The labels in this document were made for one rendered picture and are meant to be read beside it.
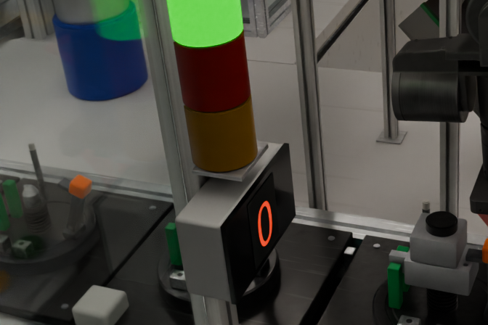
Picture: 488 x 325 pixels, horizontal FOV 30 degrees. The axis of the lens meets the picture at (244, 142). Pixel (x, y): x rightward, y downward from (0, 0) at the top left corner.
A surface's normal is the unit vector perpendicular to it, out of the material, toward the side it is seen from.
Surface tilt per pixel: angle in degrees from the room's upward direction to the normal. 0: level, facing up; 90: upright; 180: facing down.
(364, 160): 0
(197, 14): 90
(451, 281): 90
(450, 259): 90
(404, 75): 37
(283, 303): 0
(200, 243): 90
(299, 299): 0
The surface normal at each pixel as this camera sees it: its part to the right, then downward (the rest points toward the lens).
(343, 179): -0.11, -0.86
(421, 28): -0.56, 0.47
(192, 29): -0.32, 0.50
